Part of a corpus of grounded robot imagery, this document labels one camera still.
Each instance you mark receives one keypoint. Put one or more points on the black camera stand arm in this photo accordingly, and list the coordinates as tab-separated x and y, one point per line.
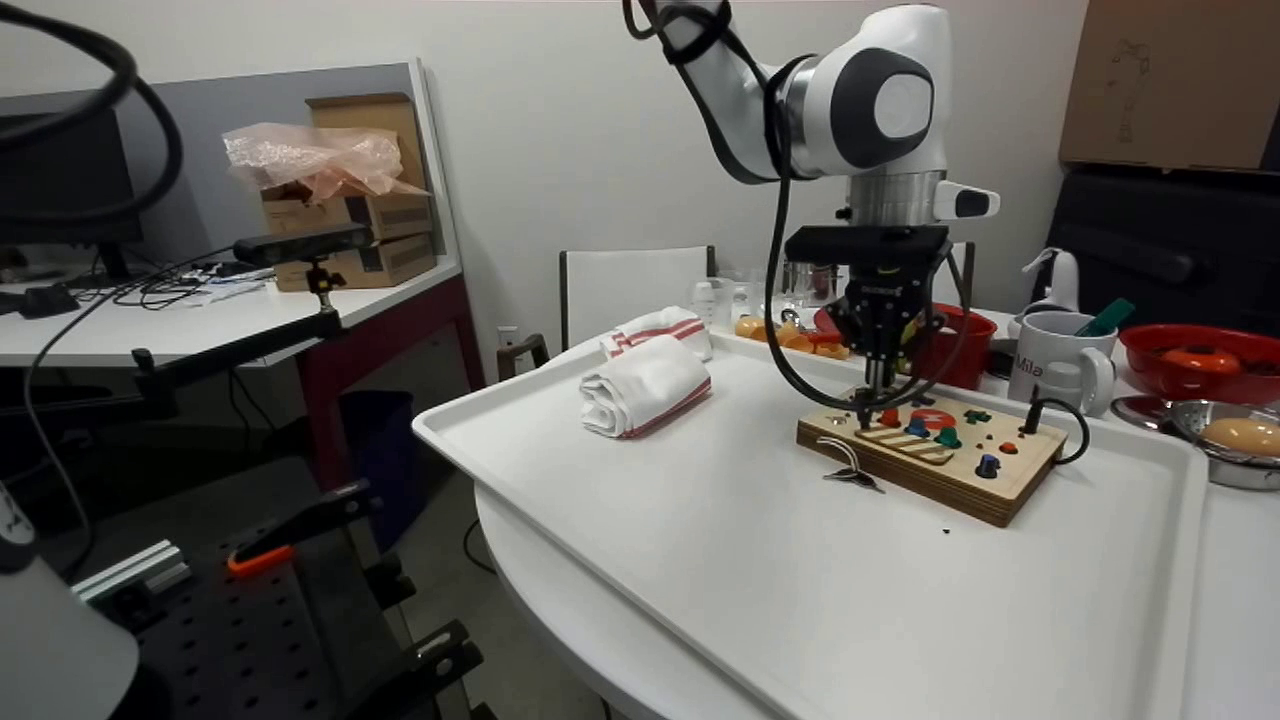
252	347

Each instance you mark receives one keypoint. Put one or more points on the red plastic cup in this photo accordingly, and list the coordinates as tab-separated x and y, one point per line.
974	354

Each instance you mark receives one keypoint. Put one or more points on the white rounded robot base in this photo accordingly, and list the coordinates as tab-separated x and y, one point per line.
44	646

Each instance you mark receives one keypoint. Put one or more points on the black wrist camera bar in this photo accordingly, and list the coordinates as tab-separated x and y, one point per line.
866	245

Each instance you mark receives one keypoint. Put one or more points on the wide red bowl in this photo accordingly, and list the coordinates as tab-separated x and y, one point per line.
1202	363

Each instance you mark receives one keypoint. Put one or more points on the crumpled pink plastic bag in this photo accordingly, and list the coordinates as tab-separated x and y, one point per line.
312	158

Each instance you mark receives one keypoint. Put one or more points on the rolled white towel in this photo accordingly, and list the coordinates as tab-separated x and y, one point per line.
641	386

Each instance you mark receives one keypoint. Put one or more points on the white chair back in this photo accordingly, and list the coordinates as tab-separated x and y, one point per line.
626	284

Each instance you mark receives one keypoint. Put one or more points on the shallow red plastic bowl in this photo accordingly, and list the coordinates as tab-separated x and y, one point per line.
834	331

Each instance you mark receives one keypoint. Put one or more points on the brown cardboard sheet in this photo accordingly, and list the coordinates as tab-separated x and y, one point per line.
1173	82

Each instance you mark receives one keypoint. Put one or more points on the metal bowl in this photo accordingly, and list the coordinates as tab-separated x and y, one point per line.
1244	468

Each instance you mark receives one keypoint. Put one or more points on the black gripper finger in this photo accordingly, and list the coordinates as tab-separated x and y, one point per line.
866	383
891	376

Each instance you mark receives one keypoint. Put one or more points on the white kettle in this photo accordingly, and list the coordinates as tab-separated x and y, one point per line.
1062	281

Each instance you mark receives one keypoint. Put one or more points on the black couch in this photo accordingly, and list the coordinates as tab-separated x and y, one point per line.
1161	245

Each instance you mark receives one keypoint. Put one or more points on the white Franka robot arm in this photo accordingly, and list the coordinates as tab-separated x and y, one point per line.
874	107

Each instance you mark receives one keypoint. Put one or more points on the bread roll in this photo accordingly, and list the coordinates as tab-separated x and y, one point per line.
1243	433

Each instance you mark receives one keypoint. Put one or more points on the black computer monitor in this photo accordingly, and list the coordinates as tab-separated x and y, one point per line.
62	173

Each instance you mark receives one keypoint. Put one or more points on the wooden busy board with switches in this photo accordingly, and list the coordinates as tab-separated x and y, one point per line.
993	498

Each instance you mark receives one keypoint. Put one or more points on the black stereo camera bar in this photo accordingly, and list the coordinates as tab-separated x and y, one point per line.
303	245

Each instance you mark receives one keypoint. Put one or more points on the black clamp with orange tip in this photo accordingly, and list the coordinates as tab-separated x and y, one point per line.
287	532

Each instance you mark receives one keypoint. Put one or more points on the black perforated breadboard table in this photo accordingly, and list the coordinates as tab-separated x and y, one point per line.
226	654

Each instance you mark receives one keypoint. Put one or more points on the orange food pieces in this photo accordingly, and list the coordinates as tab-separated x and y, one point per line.
749	331

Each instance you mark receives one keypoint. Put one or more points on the stacked cardboard boxes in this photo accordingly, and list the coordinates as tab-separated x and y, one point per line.
384	227

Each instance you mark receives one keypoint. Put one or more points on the grey partition panel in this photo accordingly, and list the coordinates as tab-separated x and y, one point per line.
214	160

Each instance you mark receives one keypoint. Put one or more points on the folded white red-striped towel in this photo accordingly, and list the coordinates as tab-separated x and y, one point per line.
662	326

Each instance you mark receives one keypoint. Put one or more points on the clear plastic bottle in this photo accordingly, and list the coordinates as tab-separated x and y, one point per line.
714	305

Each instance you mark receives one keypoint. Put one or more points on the large white plastic tray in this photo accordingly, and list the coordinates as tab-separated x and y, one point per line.
746	560

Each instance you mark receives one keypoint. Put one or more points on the white desk with red legs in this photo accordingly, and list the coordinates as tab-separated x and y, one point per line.
200	326

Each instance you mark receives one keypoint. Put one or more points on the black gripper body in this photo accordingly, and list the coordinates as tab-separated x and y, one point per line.
880	305

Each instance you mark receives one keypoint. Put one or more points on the white mug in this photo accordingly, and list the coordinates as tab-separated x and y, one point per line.
1057	363

